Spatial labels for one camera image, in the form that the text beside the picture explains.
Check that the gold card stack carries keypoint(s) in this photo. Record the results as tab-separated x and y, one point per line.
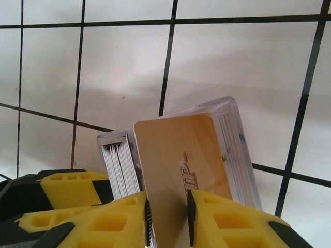
238	165

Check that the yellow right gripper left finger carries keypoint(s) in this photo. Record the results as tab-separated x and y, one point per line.
111	232

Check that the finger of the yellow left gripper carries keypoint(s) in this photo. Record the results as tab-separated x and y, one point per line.
51	219
72	187

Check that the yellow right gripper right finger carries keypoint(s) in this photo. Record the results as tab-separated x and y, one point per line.
232	230

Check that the red and yellow box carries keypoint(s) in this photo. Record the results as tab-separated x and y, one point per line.
232	106

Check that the grey card stack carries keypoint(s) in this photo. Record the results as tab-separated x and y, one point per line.
121	170

